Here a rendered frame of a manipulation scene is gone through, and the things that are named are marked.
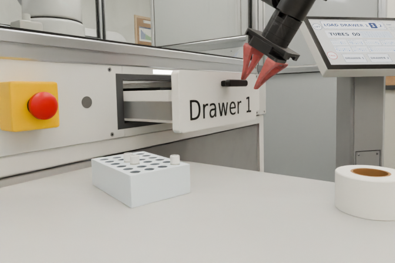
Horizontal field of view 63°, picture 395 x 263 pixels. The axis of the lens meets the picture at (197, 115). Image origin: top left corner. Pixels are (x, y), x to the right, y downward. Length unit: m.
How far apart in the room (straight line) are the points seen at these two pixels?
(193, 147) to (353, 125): 0.83
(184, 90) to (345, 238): 0.35
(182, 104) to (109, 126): 0.17
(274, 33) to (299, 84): 1.75
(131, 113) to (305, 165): 1.88
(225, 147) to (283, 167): 1.50
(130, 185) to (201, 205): 0.09
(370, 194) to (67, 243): 0.29
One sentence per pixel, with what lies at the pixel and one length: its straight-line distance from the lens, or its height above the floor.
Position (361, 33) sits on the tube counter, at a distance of 1.56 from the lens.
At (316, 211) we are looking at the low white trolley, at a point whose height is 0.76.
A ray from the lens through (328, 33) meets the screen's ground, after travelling 1.48.
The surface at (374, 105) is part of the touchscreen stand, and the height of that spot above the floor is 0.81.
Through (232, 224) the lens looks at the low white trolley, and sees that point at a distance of 0.34.
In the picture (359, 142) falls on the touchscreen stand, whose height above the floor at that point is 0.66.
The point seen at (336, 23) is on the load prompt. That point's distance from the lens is 1.55.
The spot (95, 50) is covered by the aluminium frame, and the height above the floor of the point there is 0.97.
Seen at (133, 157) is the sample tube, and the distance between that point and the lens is 0.43.
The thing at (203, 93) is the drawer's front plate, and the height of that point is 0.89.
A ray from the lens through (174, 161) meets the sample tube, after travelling 0.42.
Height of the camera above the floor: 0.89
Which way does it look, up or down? 4 degrees down
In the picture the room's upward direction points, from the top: 1 degrees counter-clockwise
